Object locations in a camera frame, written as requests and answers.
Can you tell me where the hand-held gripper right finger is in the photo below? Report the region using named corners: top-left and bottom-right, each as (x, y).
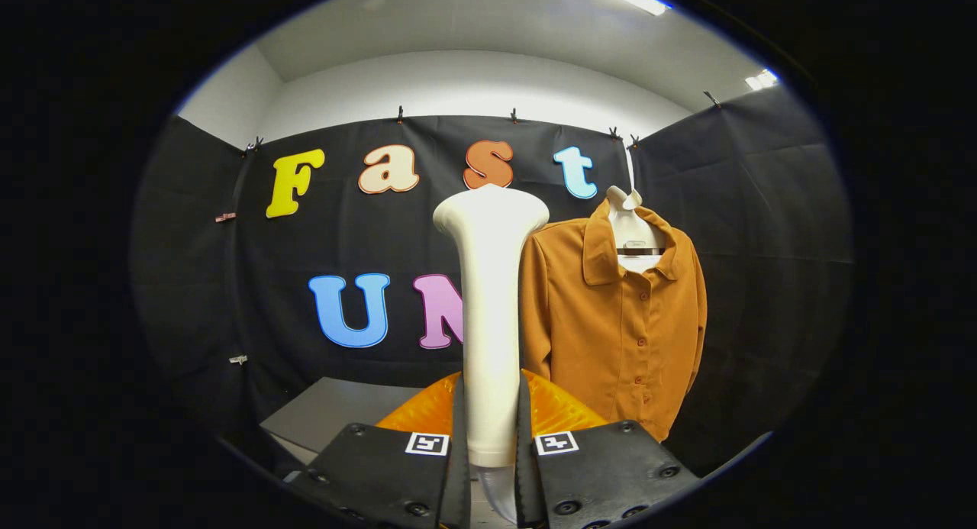
top-left (513, 370), bottom-right (699, 529)

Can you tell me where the black backdrop cloth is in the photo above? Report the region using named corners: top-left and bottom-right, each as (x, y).
top-left (130, 86), bottom-right (856, 476)

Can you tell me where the orange button-up shirt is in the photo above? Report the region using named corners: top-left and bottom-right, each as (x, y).
top-left (519, 199), bottom-right (708, 444)

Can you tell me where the row of black clips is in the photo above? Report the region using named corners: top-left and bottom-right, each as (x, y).
top-left (243, 90), bottom-right (722, 152)

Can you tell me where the white garment steamer hose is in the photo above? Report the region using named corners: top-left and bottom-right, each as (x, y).
top-left (477, 466), bottom-right (520, 524)

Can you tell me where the white garment hanger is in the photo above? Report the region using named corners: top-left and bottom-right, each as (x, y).
top-left (607, 185), bottom-right (669, 274)

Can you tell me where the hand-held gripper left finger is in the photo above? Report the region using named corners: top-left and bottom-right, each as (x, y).
top-left (290, 370), bottom-right (474, 529)

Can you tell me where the grey cabinet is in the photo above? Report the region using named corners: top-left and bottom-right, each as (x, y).
top-left (260, 376), bottom-right (459, 476)

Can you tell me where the white garment steamer head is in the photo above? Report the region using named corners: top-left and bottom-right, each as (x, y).
top-left (432, 184), bottom-right (550, 469)

